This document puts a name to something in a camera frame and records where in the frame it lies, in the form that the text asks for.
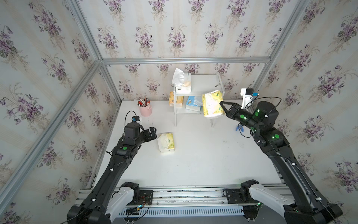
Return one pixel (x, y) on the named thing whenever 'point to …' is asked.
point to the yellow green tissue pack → (166, 142)
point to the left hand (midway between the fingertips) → (151, 130)
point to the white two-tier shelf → (201, 84)
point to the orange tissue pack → (179, 100)
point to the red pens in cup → (143, 102)
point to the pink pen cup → (146, 111)
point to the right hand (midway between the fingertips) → (222, 102)
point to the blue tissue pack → (194, 103)
